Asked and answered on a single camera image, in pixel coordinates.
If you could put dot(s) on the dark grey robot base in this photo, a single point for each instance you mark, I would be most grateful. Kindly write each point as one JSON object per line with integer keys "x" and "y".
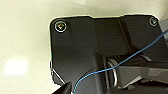
{"x": 76, "y": 43}

